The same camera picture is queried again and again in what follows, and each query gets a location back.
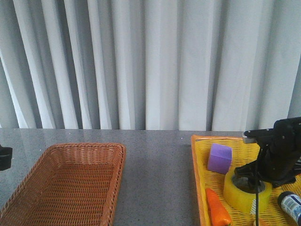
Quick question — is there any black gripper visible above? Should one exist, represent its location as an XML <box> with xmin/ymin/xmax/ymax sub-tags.
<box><xmin>0</xmin><ymin>146</ymin><xmax>13</xmax><ymax>171</ymax></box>
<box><xmin>234</xmin><ymin>117</ymin><xmax>301</xmax><ymax>188</ymax></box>

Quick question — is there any yellow clear tape roll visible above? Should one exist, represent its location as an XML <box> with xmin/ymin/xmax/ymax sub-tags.
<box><xmin>223</xmin><ymin>170</ymin><xmax>272</xmax><ymax>215</ymax></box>

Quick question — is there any purple foam cube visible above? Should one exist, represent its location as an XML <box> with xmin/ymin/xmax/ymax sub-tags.
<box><xmin>207</xmin><ymin>143</ymin><xmax>232</xmax><ymax>175</ymax></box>

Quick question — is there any dark blue labelled bottle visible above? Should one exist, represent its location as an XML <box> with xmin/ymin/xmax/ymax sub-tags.
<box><xmin>277</xmin><ymin>191</ymin><xmax>301</xmax><ymax>226</ymax></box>

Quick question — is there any tan toy food piece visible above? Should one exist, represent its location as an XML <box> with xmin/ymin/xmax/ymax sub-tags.
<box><xmin>253</xmin><ymin>218</ymin><xmax>269</xmax><ymax>226</ymax></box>

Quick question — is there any orange toy carrot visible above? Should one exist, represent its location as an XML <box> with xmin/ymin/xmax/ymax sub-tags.
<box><xmin>205</xmin><ymin>188</ymin><xmax>232</xmax><ymax>226</ymax></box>

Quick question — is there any brown wicker basket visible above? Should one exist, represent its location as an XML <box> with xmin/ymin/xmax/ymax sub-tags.
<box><xmin>0</xmin><ymin>143</ymin><xmax>126</xmax><ymax>226</ymax></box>

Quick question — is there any grey white curtain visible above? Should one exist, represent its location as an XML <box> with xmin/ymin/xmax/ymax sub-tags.
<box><xmin>0</xmin><ymin>0</ymin><xmax>301</xmax><ymax>131</ymax></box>

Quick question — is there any thin black cable right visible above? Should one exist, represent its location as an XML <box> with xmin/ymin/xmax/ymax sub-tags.
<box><xmin>254</xmin><ymin>181</ymin><xmax>260</xmax><ymax>226</ymax></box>

